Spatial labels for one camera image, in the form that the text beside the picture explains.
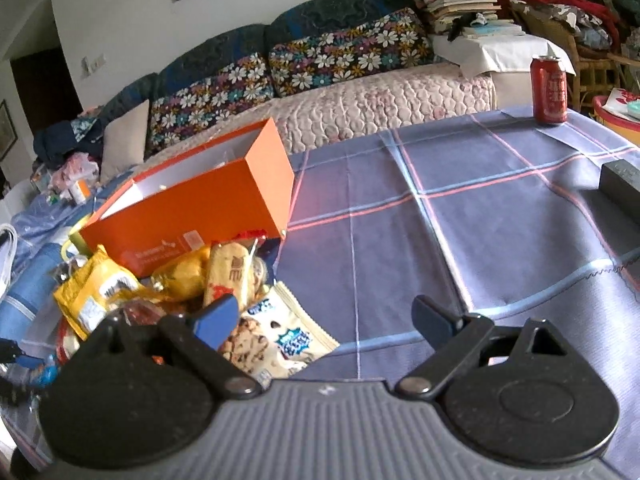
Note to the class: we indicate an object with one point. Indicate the white cloth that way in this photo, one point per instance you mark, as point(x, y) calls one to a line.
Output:
point(500, 52)

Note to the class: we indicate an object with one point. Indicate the red cloth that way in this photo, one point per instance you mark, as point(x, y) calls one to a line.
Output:
point(550, 0)

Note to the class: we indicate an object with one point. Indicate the pile of clothing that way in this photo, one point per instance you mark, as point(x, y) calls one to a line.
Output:
point(60, 145)

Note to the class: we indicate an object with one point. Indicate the beige pillow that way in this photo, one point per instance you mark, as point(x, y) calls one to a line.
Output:
point(125, 142)

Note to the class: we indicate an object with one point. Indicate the white wall switch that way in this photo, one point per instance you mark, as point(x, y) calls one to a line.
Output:
point(95, 64)

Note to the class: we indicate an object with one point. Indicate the orange cardboard box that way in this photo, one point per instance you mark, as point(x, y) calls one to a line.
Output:
point(200, 210)

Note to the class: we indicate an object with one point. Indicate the stack of books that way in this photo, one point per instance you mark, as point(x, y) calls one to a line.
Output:
point(462, 7)

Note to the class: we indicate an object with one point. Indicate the black rectangular box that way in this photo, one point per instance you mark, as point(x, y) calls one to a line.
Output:
point(620, 180)

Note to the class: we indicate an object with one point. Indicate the blue plaid tablecloth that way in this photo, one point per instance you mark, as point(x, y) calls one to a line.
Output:
point(450, 210)

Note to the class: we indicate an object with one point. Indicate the wicker chair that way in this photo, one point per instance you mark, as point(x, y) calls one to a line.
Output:
point(590, 65)

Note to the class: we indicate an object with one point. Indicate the pink quilted sofa cover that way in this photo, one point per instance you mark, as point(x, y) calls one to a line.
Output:
point(375, 100)

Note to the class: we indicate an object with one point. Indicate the green mug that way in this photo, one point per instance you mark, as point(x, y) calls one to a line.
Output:
point(72, 242)

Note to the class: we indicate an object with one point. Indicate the beige biscuit packet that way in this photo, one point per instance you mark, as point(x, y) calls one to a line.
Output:
point(227, 270)

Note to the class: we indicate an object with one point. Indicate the orange-yellow snack packet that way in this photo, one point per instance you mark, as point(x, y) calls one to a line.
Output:
point(185, 275)

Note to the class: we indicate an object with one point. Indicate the yellow snack packet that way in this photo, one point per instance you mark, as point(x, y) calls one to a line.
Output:
point(95, 285)

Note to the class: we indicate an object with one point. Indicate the red plastic basin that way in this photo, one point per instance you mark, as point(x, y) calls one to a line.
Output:
point(607, 115)

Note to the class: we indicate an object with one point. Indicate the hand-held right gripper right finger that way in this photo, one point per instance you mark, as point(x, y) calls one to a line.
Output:
point(430, 317)

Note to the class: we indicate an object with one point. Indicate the dark blue sofa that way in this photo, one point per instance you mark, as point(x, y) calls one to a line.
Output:
point(310, 17)

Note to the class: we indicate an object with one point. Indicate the large floral cushion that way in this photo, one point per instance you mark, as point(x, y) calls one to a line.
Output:
point(350, 52)

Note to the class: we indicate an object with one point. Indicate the dark red snack packet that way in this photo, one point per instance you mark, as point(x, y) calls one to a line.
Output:
point(142, 312)

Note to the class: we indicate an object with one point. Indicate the red drink can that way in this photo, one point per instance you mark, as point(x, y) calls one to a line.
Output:
point(549, 90)

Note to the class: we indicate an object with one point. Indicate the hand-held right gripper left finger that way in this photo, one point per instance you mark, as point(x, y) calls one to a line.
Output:
point(217, 320)

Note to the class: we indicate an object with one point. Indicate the blue striped bag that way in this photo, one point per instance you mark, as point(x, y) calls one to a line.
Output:
point(30, 285)

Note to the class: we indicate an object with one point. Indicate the small floral cushion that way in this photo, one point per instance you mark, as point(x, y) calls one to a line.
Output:
point(210, 100)

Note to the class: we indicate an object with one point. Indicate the chocolate chip cookie packet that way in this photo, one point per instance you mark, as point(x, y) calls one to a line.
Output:
point(280, 330)

